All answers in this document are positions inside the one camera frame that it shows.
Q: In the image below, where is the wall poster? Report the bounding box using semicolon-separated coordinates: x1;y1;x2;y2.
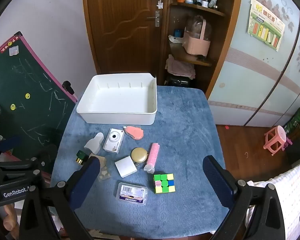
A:
247;0;286;52

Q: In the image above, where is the white knitted towel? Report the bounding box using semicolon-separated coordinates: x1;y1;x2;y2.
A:
247;165;300;240

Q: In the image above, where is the silver door handle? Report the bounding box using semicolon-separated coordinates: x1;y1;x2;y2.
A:
147;10;161;27

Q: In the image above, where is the blue plush tablecloth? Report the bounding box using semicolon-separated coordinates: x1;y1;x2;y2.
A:
51;85;228;238

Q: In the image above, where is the light blue floral wardrobe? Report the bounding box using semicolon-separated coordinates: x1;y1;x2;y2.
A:
207;0;300;128

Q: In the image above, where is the white tissue packet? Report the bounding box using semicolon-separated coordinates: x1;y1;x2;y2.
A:
168;35;184;44

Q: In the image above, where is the pink hair roller pack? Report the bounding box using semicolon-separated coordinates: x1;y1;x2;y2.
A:
144;142;160;174

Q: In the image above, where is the person's left hand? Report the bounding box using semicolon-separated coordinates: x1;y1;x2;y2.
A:
2;203;18;230

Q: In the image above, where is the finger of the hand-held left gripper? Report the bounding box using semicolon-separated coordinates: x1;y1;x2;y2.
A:
0;146;58;180

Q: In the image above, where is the pink plastic stool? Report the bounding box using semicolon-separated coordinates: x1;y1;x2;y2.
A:
263;125;287;157

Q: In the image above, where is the black chalkboard knob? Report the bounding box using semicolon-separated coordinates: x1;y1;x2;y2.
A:
62;81;75;95

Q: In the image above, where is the green chalkboard with pink frame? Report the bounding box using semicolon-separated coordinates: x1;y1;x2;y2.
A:
0;31;79;175

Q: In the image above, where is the folded pink cloth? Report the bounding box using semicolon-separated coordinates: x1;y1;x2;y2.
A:
165;54;197;78

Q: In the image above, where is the multicoloured puzzle cube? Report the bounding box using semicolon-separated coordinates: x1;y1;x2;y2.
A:
153;173;177;194

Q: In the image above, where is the gold round compact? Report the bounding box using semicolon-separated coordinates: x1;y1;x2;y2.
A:
131;147;148;164

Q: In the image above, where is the dark green perfume bottle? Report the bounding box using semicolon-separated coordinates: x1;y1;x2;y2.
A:
76;150;90;166

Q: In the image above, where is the white bottle-shaped piece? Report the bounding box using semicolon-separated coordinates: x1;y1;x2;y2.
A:
84;132;105;155

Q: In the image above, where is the white square box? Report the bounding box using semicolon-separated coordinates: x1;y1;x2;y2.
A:
114;156;138;178

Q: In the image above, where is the brown wooden shelf unit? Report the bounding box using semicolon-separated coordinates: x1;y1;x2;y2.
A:
162;0;244;99

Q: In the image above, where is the green packet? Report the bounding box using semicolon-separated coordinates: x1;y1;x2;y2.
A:
282;107;300;140

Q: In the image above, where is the white plastic bin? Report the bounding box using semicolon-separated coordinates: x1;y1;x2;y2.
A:
76;73;158;125

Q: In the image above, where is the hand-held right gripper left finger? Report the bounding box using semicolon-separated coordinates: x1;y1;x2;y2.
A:
19;156;101;240

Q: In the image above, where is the pink basket with clear dome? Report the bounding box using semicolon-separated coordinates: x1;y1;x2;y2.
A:
182;15;213;57

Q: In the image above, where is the clear plastic card box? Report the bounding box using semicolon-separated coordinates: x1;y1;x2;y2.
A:
114;182;148;206

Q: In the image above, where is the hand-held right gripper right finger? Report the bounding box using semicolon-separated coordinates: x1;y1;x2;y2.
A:
202;155;287;240

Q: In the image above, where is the pink correction tape dispenser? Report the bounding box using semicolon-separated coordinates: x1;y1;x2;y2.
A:
123;126;145;140

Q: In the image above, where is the brown wooden door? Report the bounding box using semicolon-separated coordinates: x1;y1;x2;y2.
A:
81;0;172;78

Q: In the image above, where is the beige faceted box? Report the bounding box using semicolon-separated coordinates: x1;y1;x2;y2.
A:
89;155;112;182

